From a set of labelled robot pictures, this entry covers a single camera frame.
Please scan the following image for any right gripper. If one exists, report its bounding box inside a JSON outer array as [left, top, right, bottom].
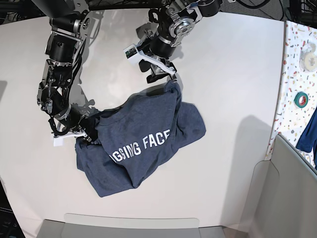
[[58, 104, 98, 141]]

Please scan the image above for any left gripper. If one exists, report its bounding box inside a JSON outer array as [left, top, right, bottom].
[[138, 36, 177, 83]]

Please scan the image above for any dark blue printed t-shirt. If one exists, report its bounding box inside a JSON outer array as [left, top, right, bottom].
[[75, 81, 206, 197]]

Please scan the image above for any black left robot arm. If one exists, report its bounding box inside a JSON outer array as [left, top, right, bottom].
[[137, 0, 223, 69]]

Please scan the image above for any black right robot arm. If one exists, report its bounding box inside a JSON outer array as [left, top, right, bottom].
[[34, 0, 98, 142]]

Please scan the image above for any grey front divider panel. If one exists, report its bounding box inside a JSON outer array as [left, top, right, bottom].
[[37, 213, 225, 238]]

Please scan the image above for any terrazzo patterned side surface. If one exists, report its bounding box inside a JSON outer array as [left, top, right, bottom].
[[265, 21, 317, 159]]

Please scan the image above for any clear tape dispenser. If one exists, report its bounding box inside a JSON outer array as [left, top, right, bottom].
[[299, 43, 317, 72]]

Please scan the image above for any green tape roll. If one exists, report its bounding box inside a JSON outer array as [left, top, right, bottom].
[[294, 92, 309, 109]]

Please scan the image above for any blue cloth at right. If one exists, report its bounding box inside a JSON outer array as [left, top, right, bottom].
[[296, 113, 317, 154]]

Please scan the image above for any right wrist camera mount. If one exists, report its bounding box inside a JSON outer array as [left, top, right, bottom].
[[48, 118, 88, 147]]

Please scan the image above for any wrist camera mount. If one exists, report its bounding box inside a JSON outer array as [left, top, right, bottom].
[[48, 118, 88, 147], [123, 28, 179, 82]]

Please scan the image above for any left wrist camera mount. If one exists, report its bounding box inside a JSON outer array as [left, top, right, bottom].
[[123, 28, 179, 82]]

